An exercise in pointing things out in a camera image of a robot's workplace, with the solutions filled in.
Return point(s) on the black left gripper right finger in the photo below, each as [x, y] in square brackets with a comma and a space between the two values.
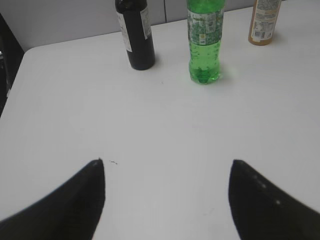
[262, 211]

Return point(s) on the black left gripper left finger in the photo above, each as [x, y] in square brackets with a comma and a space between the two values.
[70, 212]

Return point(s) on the green sprite bottle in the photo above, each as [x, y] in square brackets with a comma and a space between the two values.
[204, 28]

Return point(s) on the orange juice bottle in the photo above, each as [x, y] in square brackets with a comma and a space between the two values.
[263, 21]

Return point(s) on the dark red wine bottle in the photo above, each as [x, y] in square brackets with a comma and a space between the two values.
[134, 22]

